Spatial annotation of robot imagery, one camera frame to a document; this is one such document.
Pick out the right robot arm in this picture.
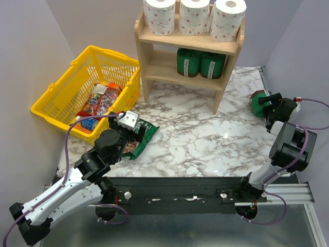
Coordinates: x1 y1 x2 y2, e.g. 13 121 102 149
236 90 317 202

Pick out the floral paper towel roll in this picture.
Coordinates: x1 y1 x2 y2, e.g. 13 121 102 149
143 0 176 36
178 0 210 36
210 0 247 42

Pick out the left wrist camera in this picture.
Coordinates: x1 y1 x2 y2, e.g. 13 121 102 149
117 111 139 131

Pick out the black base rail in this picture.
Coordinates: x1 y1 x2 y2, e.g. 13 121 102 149
96 177 265 215

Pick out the blue label bottle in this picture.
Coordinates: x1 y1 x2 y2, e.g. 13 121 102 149
75 116 100 131

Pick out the wooden two-tier shelf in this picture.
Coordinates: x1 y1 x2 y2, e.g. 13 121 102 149
135 1 245 112

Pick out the orange snack packet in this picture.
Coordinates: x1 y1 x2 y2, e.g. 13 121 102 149
107 82 124 92

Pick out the green roll brown end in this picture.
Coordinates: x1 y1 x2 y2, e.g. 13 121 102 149
200 52 226 79

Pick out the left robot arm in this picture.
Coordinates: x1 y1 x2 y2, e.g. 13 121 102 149
9 114 146 246

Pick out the red candy bag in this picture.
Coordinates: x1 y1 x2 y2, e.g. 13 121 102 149
77 84 121 117

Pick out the yellow plastic shopping basket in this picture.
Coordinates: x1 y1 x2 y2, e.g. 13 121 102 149
31 45 140 132

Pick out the green chip bag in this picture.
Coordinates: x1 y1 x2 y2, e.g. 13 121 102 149
122 118 159 160

